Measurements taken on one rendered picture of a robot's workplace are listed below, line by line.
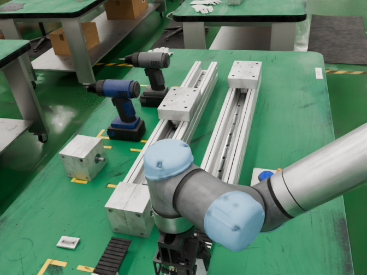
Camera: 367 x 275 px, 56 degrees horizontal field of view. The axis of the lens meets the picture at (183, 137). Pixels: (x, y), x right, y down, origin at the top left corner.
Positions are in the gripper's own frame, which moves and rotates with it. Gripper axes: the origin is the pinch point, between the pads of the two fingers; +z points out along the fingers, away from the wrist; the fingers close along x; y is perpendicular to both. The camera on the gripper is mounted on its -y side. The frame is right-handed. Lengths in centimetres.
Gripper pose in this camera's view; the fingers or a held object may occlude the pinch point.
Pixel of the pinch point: (188, 274)
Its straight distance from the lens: 78.7
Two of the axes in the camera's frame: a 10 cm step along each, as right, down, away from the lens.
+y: -2.7, 5.8, -7.7
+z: 0.9, 8.1, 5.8
